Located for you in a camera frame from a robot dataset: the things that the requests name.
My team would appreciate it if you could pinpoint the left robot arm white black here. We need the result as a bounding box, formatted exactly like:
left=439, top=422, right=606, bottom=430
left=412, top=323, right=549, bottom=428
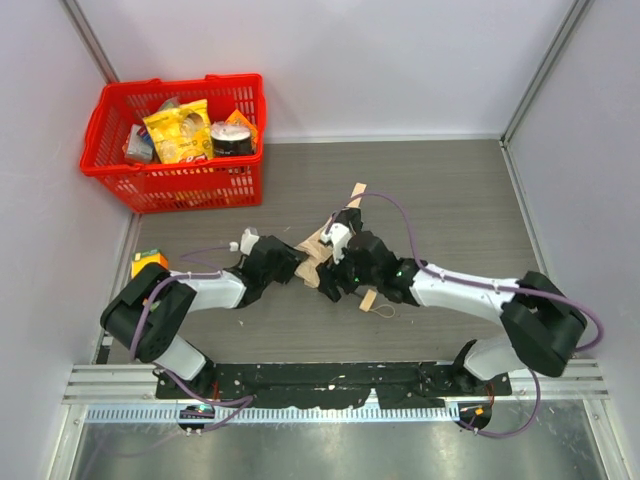
left=100, top=229, right=308, bottom=397

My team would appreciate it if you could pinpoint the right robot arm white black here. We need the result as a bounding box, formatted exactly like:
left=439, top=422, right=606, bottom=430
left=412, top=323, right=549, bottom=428
left=317, top=231, right=586, bottom=394

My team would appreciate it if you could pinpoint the red plastic shopping basket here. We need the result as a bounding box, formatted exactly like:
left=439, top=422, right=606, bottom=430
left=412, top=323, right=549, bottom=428
left=79, top=73, right=267, bottom=213

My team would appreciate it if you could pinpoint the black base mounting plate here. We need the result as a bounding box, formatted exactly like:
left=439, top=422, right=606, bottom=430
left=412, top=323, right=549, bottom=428
left=185, top=362, right=512, bottom=410

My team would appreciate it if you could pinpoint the black cd spindle case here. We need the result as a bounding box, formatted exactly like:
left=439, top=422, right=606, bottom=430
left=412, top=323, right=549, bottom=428
left=210, top=122, right=253, bottom=157

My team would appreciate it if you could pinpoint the orange juice carton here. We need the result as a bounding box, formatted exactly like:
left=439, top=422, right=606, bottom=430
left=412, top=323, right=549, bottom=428
left=130, top=249, right=169, bottom=278

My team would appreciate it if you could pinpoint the orange snack packet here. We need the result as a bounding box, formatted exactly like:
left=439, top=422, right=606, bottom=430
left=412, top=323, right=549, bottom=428
left=224, top=109, right=258, bottom=155

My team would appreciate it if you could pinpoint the yellow chips bag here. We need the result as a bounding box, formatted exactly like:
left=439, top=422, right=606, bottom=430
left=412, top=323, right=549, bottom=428
left=143, top=99, right=214, bottom=165

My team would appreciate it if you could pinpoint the grey small box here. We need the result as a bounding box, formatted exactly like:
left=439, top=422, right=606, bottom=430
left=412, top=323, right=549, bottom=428
left=122, top=124, right=153, bottom=163

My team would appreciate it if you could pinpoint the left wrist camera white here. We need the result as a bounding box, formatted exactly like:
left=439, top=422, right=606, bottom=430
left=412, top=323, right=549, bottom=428
left=229, top=227, right=260, bottom=255

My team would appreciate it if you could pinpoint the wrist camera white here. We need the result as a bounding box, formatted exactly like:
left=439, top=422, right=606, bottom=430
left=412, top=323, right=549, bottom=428
left=229, top=227, right=260, bottom=255
left=319, top=220, right=354, bottom=265

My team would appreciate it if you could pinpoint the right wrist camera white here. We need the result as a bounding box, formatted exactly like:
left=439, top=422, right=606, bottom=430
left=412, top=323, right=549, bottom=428
left=319, top=220, right=354, bottom=265

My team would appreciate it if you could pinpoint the white slotted cable duct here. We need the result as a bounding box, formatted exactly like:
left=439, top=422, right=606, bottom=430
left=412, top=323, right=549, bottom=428
left=85, top=402, right=459, bottom=424

